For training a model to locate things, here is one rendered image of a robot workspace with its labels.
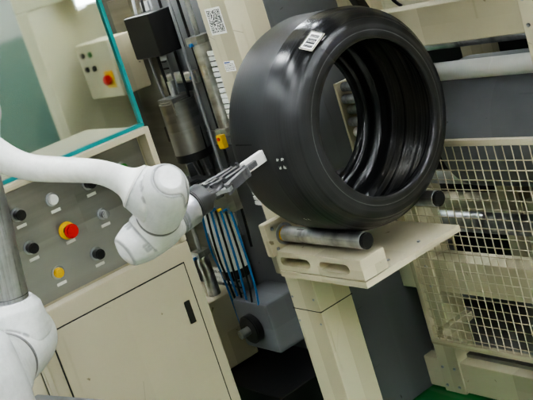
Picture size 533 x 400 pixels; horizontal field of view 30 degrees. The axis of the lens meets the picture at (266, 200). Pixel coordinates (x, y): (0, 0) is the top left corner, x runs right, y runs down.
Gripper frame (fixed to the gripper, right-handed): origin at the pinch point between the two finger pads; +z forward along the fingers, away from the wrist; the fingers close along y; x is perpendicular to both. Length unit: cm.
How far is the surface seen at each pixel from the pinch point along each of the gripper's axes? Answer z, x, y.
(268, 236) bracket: 9.0, 28.9, 23.4
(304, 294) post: 16, 54, 31
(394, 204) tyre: 26.1, 27.2, -12.0
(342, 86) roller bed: 64, 9, 37
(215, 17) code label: 28, -30, 32
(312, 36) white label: 24.2, -21.1, -9.9
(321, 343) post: 14, 70, 30
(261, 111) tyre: 7.5, -10.0, -1.1
